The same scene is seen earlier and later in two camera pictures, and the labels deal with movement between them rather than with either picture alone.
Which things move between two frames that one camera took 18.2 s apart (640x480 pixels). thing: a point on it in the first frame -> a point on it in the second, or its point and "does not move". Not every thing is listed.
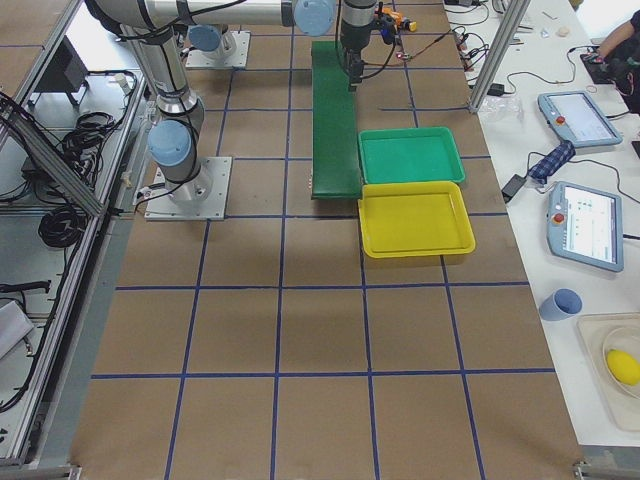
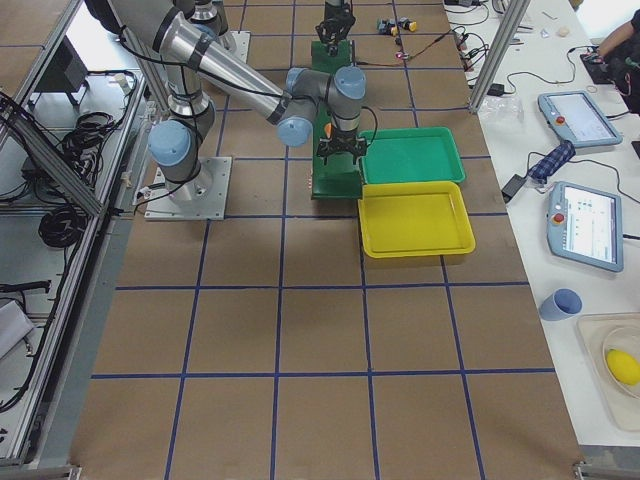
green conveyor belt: x=335 y=146 does not move
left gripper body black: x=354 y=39 -> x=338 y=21
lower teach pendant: x=585 y=225 does not move
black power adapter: x=512 y=186 does not move
